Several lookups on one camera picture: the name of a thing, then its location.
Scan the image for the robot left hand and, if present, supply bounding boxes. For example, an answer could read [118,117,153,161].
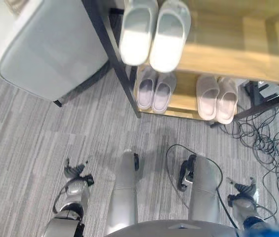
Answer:
[64,158,89,179]

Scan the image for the robot torso grey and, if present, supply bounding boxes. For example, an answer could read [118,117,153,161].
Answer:
[104,219,240,237]

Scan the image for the robot left leg silver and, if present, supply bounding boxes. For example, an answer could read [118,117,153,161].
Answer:
[104,149,140,237]

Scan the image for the tangled black cables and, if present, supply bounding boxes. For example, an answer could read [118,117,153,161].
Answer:
[224,100,279,218]

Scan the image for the robot leg silver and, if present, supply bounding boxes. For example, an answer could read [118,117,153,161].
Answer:
[104,149,140,237]
[177,154,225,224]

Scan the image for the robot right leg silver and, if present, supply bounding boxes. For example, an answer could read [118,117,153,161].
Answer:
[177,154,225,224]

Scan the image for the black device box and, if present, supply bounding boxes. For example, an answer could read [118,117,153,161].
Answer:
[245,80,279,102]

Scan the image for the shoe rack wood black frame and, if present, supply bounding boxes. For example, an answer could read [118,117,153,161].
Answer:
[89,0,279,129]

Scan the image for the pale green slipper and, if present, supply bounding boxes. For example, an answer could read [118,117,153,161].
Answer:
[118,0,159,66]
[149,0,192,73]

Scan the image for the lavender slipper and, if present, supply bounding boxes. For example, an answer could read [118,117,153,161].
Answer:
[136,69,159,111]
[151,72,177,114]

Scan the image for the beige slipper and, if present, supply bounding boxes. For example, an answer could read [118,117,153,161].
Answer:
[195,75,220,120]
[216,76,239,124]

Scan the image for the light grey armchair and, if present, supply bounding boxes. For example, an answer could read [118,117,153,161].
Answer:
[0,0,110,108]

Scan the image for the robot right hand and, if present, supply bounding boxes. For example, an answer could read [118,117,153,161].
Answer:
[226,176,256,198]

